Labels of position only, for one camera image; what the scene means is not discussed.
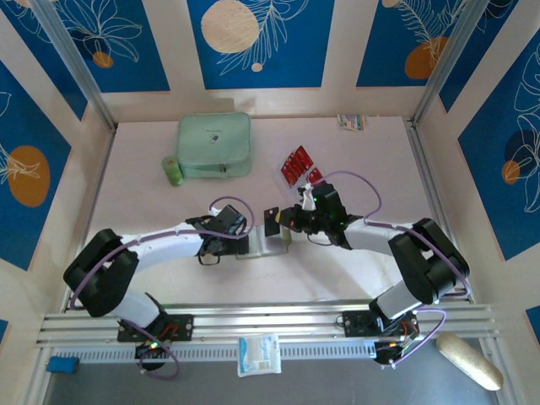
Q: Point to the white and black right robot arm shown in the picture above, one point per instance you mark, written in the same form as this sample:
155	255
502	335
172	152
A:
371	236

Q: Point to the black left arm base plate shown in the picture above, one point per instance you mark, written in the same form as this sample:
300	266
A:
181	327

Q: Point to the aluminium corner post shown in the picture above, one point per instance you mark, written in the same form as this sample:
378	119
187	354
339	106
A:
71	63
447	63

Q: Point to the mint green zip pouch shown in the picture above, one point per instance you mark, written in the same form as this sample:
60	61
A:
215	135

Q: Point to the green roll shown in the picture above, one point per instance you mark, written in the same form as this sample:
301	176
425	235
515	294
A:
171	171

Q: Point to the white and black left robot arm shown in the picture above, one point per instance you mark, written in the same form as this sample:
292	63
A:
169	242

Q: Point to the black credit card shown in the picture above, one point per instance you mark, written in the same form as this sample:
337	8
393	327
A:
271	223

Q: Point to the beige oblong loaf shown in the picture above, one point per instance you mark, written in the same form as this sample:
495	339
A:
468	360

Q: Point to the blue cloth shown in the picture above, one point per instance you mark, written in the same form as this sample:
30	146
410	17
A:
62	365

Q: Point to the printed leaflet pack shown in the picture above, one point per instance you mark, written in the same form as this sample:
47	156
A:
351	122

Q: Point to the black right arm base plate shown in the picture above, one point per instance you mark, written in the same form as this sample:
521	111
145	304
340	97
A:
356	324

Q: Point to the clear plastic card tray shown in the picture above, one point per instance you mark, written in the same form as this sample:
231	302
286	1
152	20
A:
279	174

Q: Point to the red credit card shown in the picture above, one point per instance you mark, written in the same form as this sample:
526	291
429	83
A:
304	155
289	176
296	165
316	175

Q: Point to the black controller board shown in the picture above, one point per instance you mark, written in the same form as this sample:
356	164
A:
152	350
392	352

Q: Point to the white wipes packet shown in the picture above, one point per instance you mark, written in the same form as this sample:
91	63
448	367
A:
258	354

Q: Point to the aluminium side rail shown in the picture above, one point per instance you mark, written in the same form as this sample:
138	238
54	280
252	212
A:
426	177
90	202

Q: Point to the aluminium rail frame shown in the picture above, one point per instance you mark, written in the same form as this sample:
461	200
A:
270	316

